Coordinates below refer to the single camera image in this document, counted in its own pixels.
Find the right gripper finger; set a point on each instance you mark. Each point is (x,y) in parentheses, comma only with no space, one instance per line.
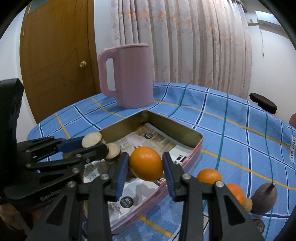
(77,157)
(42,148)

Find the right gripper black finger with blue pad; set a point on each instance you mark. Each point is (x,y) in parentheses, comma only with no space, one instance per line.
(228,220)
(63,218)

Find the cut brown fruit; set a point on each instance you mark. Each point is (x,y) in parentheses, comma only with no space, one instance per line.
(113,154)
(91,139)

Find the large orange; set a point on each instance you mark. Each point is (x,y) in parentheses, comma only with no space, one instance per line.
(237,192)

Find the small orange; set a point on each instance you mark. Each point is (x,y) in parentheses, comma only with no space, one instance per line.
(209,176)

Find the small tan round fruit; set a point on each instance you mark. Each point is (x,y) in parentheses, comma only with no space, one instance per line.
(247,204)

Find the dark brown fruit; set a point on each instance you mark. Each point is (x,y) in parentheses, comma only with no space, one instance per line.
(259,224)

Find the purple onion-shaped fruit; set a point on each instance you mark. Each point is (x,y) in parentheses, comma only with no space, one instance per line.
(264,198)

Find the paper leaflet in tin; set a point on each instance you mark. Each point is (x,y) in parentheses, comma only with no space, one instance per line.
(143,166)

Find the pink metal tin box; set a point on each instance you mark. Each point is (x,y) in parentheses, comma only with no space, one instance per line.
(152,162)

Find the pink plastic pitcher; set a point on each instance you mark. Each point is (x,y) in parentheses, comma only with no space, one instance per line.
(133,77)

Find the brass door knob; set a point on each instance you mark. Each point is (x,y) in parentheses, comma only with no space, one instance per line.
(83,64)

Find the brown wooden door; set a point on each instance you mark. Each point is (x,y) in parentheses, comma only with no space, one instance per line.
(56,36)

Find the dark round stool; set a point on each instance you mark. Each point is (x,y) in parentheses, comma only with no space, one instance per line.
(264,103)

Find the brown wooden chair back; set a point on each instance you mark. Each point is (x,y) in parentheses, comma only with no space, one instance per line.
(292,120)

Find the pink floral curtain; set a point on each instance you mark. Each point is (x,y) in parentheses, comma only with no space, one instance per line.
(204,43)

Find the white air conditioner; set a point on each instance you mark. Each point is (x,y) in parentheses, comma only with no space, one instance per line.
(265,21)

